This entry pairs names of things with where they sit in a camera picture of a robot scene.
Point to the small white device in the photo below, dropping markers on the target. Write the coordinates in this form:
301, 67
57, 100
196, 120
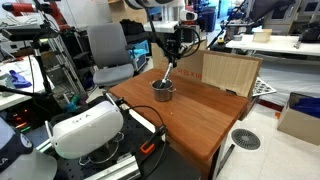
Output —
188, 15

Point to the white perforated tray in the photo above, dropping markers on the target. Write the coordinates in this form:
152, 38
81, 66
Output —
263, 88

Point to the grey office chair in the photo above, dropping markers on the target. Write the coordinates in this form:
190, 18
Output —
110, 46

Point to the open cardboard box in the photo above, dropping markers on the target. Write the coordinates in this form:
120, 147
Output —
296, 128

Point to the blue plastic sheets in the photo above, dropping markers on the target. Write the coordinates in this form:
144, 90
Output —
306, 106

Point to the white VR headset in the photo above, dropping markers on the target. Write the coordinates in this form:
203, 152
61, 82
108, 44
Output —
86, 130

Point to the black bag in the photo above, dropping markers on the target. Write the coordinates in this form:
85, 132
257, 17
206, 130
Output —
131, 26

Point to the small silver steel pot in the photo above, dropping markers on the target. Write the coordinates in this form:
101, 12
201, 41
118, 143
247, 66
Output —
163, 95

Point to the aluminium extrusion rail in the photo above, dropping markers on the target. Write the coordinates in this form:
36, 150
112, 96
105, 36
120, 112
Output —
113, 170

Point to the white workbench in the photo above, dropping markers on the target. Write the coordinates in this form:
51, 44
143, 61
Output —
276, 46

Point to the black perforated robot table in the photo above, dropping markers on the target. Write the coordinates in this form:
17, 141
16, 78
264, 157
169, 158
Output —
173, 166

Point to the black camera tripod stand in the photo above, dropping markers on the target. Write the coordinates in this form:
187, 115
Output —
41, 66

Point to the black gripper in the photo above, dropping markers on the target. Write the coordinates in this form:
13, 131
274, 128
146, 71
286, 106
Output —
176, 43

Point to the large flat cardboard box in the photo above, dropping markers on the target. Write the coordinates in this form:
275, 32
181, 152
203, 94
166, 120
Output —
230, 73

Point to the metal table leg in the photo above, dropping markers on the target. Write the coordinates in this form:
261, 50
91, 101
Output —
226, 156

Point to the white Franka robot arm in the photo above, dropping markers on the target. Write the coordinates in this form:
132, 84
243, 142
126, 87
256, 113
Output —
20, 166

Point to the red robot arm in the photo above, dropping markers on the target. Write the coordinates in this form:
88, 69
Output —
20, 7

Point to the round floor drain grate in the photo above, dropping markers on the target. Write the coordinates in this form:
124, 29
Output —
246, 139

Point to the small cardboard box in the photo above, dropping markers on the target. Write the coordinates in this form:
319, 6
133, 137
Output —
262, 36

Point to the blue glove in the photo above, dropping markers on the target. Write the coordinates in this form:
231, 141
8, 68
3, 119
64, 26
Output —
18, 80

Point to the black stereo camera bar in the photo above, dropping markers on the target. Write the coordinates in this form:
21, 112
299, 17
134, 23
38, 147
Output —
30, 33

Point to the white side table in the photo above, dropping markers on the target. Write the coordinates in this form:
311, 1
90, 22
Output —
20, 96

